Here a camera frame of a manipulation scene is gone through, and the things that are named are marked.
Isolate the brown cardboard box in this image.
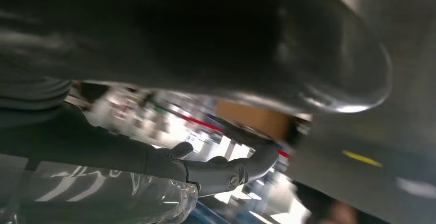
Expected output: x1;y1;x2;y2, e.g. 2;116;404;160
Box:
214;99;292;142

